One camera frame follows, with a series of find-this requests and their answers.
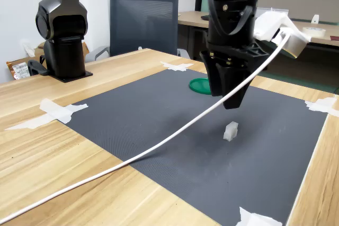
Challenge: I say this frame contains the small white plastic terminal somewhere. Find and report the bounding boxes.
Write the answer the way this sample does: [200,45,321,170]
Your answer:
[222,121,239,141]

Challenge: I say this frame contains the round green lid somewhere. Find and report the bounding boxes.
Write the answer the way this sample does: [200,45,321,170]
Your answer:
[189,77,213,95]

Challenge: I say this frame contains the white tape piece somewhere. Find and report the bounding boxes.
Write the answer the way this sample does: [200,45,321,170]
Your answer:
[235,206,283,226]
[160,61,194,73]
[4,98,89,131]
[304,97,339,117]

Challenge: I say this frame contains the beige office desk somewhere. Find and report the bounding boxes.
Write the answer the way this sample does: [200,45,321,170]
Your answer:
[177,11,339,61]

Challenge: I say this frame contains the white tape roll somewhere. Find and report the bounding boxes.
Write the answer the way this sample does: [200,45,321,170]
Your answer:
[302,26,326,39]

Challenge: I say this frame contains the dark grey mat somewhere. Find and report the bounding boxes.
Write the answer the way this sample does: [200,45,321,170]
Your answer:
[63,68,329,226]

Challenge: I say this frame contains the dark grey office chair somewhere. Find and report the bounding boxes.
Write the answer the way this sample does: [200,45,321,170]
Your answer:
[94,0,191,61]

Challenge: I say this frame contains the crumpled white wrap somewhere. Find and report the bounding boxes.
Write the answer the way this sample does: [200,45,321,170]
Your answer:
[20,39,37,58]

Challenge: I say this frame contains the brown package with label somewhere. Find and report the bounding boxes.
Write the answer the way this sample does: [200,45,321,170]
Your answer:
[6,60,30,81]

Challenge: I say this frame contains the white camera box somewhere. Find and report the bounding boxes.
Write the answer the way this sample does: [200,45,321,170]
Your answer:
[253,11,313,59]

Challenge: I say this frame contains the silver cable duct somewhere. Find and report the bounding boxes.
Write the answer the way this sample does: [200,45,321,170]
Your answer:
[256,6,290,16]

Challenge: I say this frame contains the white cable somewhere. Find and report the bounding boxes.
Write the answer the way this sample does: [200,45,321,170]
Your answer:
[0,31,291,225]

